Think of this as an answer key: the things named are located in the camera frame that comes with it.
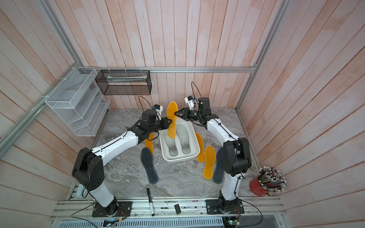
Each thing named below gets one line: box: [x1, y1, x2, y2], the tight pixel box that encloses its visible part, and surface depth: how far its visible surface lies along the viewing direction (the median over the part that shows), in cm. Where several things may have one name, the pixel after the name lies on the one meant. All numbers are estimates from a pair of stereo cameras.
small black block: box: [173, 203, 182, 215], surface depth 76 cm
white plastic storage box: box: [159, 122, 201, 163], surface depth 98 cm
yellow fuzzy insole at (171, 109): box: [166, 101, 178, 139], surface depth 85 cm
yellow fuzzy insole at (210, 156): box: [202, 145, 216, 181], surface depth 92 cm
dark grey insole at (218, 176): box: [212, 146, 225, 184], surface depth 88 cm
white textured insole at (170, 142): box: [163, 130, 179, 157], surface depth 97 cm
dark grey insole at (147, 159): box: [140, 147, 159, 185], surface depth 90 cm
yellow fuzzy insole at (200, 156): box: [195, 132, 205, 163], surface depth 94 cm
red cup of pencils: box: [249, 166, 288, 197], surface depth 70 cm
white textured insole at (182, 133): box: [175, 123, 191, 155], surface depth 103 cm
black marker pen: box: [146, 187, 155, 217], surface depth 76 cm
